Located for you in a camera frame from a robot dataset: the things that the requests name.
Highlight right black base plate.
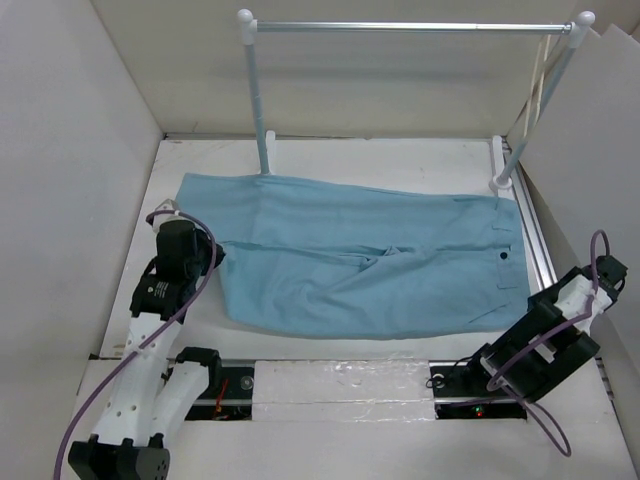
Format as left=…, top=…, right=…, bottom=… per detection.
left=425, top=359, right=527, bottom=420

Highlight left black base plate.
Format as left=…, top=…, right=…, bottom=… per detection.
left=186, top=361, right=255, bottom=421

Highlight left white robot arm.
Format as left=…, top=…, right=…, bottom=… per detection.
left=54, top=210, right=224, bottom=479

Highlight aluminium rail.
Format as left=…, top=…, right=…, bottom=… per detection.
left=511, top=166, right=557, bottom=292

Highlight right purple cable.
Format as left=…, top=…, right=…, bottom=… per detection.
left=485, top=228, right=614, bottom=457

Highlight white clothes rack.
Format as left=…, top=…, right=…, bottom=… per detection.
left=236, top=9, right=596, bottom=193

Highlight cream plastic hanger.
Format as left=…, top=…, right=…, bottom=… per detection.
left=522, top=35, right=551, bottom=140

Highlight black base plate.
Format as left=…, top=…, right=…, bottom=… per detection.
left=186, top=361, right=255, bottom=421
left=425, top=359, right=527, bottom=420

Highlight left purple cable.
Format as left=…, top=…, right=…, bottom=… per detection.
left=52, top=211, right=217, bottom=480

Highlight purple cable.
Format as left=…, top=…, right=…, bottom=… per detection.
left=485, top=228, right=614, bottom=457
left=52, top=211, right=217, bottom=480

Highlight light blue trousers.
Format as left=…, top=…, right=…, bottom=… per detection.
left=176, top=174, right=530, bottom=340

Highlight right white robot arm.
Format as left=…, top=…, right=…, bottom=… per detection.
left=437, top=255, right=628, bottom=403

